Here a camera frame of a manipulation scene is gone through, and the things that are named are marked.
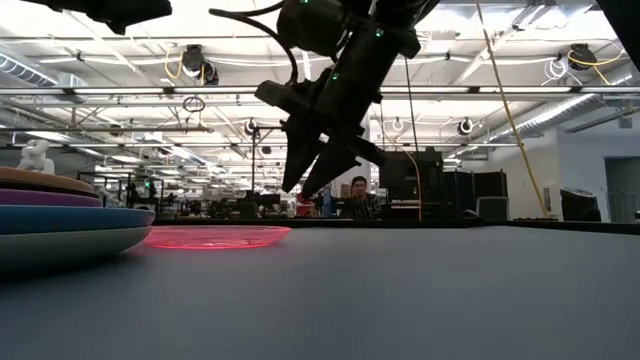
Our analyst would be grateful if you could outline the beige plastic plate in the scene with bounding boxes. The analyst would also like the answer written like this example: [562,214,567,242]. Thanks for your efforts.
[0,172,98,195]

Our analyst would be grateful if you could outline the low black cabinet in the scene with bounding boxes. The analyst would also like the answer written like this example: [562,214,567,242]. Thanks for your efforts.
[442,170,509,222]

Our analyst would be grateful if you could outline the white humanoid figure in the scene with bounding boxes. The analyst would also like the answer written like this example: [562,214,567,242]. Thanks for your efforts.
[15,138,56,176]

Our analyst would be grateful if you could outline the black hanging cable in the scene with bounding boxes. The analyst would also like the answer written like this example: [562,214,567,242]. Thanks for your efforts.
[402,55,425,222]

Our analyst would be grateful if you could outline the large pale grey plate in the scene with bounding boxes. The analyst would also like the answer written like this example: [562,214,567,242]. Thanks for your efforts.
[0,225,153,274]

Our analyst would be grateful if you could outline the grey equipment box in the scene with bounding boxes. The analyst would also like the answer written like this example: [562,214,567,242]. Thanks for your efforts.
[475,195,511,222]

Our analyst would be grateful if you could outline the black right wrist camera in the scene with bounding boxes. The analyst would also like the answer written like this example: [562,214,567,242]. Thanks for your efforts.
[254,79,304,117]

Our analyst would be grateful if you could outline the pink transparent plastic plate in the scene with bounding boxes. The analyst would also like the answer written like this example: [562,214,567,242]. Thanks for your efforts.
[143,224,293,251]

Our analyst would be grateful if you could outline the large blue plastic plate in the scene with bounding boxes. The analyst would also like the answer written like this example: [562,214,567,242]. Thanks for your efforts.
[0,203,157,236]

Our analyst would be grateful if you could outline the purple plastic plate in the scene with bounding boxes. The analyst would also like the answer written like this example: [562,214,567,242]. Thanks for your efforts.
[0,188,104,208]

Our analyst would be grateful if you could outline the yellow hanging cable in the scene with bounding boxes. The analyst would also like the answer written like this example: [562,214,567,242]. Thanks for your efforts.
[473,0,550,217]

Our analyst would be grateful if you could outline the black round bin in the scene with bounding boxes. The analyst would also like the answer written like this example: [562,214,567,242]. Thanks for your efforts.
[559,187,603,223]

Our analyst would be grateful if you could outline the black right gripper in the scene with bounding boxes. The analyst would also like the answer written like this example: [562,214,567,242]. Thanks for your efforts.
[282,24,421,200]

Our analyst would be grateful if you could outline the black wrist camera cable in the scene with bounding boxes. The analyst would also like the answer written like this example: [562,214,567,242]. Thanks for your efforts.
[208,0,301,86]

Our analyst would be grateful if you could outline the tall black cabinet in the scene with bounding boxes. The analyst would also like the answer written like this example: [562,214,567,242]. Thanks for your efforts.
[377,149,445,222]

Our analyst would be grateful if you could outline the grey door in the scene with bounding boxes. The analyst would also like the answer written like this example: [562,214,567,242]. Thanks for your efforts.
[603,156,640,224]

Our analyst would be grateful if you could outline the person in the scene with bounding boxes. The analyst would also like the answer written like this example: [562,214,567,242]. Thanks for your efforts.
[343,175,385,221]

